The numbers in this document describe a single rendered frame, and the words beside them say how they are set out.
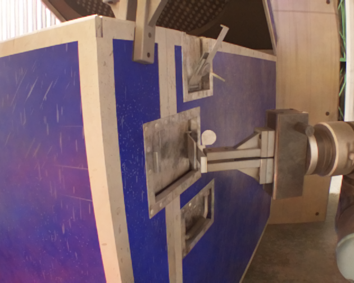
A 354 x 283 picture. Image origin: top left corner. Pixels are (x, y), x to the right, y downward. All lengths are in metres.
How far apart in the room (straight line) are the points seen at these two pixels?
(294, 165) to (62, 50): 0.35
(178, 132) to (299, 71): 1.24
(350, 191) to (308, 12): 1.27
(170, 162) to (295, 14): 1.33
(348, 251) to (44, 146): 0.41
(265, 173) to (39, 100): 0.32
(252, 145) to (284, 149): 0.05
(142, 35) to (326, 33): 1.45
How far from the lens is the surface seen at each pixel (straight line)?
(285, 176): 0.45
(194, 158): 0.45
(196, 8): 1.37
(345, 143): 0.48
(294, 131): 0.44
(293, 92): 1.65
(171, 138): 0.46
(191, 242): 0.56
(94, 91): 0.30
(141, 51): 0.34
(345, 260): 0.44
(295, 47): 1.65
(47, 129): 0.37
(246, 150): 0.43
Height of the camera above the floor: 0.90
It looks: 14 degrees down
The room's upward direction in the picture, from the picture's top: 2 degrees counter-clockwise
